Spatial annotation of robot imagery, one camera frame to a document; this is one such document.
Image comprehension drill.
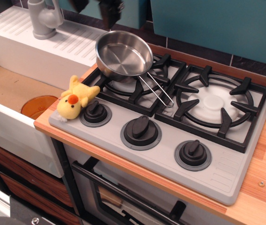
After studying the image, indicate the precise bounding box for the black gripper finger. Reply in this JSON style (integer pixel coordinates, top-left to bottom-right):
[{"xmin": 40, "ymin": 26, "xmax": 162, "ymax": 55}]
[
  {"xmin": 68, "ymin": 0, "xmax": 89, "ymax": 13},
  {"xmin": 98, "ymin": 0, "xmax": 124, "ymax": 30}
]

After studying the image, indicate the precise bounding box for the stainless steel pan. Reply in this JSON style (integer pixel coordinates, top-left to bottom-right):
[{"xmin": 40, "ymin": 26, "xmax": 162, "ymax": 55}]
[{"xmin": 95, "ymin": 30, "xmax": 174, "ymax": 108}]

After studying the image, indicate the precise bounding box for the black left stove knob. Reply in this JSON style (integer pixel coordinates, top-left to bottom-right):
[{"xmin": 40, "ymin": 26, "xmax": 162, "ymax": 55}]
[{"xmin": 79, "ymin": 100, "xmax": 112, "ymax": 128}]

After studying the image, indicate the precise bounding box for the black stove knob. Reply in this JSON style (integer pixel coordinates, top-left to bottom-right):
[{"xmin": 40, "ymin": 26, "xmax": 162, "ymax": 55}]
[
  {"xmin": 79, "ymin": 100, "xmax": 112, "ymax": 128},
  {"xmin": 174, "ymin": 140, "xmax": 212, "ymax": 172},
  {"xmin": 120, "ymin": 115, "xmax": 162, "ymax": 151}
]

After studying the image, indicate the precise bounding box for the black middle stove knob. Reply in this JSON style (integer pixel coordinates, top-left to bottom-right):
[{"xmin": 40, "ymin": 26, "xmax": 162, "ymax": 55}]
[{"xmin": 120, "ymin": 115, "xmax": 162, "ymax": 151}]

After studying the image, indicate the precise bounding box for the black right stove knob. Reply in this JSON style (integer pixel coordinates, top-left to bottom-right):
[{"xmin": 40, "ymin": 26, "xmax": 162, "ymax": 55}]
[{"xmin": 174, "ymin": 140, "xmax": 212, "ymax": 172}]

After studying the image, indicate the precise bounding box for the grey toy stove top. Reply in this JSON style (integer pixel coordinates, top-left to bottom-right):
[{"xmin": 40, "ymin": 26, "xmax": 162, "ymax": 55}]
[{"xmin": 49, "ymin": 97, "xmax": 262, "ymax": 205}]

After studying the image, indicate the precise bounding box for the grey toy faucet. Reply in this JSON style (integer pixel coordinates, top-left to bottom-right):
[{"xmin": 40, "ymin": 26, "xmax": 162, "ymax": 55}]
[{"xmin": 28, "ymin": 0, "xmax": 64, "ymax": 40}]

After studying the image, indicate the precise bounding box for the white toy sink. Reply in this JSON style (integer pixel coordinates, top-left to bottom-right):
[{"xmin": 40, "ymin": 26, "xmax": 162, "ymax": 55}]
[{"xmin": 0, "ymin": 6, "xmax": 103, "ymax": 178}]

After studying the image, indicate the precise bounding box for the black left burner grate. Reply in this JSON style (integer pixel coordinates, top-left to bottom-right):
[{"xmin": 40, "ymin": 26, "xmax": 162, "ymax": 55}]
[{"xmin": 82, "ymin": 53, "xmax": 186, "ymax": 117}]

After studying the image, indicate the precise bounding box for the black burner grate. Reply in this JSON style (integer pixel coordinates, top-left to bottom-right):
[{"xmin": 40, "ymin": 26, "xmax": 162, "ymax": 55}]
[
  {"xmin": 155, "ymin": 65, "xmax": 266, "ymax": 153},
  {"xmin": 82, "ymin": 53, "xmax": 186, "ymax": 117}
]

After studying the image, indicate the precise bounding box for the yellow stuffed duck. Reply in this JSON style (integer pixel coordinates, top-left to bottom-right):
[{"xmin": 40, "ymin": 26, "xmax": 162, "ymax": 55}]
[{"xmin": 57, "ymin": 75, "xmax": 100, "ymax": 122}]

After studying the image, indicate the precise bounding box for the orange plastic plate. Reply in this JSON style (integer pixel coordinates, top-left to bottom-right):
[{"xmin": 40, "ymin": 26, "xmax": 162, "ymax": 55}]
[{"xmin": 21, "ymin": 96, "xmax": 58, "ymax": 120}]

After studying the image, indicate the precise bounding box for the black right burner grate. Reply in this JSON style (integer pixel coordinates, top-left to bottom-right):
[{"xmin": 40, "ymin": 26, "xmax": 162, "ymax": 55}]
[{"xmin": 155, "ymin": 65, "xmax": 266, "ymax": 153}]

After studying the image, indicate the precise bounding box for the wooden drawer cabinet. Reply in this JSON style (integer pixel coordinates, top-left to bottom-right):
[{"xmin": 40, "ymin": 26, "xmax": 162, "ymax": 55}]
[{"xmin": 0, "ymin": 147, "xmax": 82, "ymax": 225}]

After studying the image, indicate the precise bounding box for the oven door with handle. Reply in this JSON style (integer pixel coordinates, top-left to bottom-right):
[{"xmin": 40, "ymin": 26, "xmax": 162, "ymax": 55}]
[{"xmin": 71, "ymin": 157, "xmax": 225, "ymax": 225}]

